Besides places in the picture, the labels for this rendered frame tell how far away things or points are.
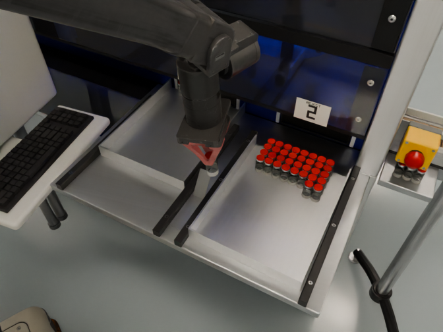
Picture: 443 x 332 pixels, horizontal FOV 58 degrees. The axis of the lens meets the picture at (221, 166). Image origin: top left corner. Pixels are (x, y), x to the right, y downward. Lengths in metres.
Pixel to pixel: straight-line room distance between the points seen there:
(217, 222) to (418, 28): 0.56
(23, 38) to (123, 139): 0.43
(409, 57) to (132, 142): 0.70
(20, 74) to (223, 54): 0.91
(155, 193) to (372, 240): 1.31
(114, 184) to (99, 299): 0.92
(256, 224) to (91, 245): 1.22
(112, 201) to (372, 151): 0.63
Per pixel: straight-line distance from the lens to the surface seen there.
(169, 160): 1.04
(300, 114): 1.00
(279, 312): 1.78
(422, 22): 0.83
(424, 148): 0.97
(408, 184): 1.09
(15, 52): 1.32
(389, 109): 0.93
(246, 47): 0.60
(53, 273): 1.99
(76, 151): 1.24
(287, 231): 0.91
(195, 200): 0.95
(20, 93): 1.35
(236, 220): 0.92
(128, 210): 0.96
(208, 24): 0.47
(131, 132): 1.14
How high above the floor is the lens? 1.63
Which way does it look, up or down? 47 degrees down
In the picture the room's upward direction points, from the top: straight up
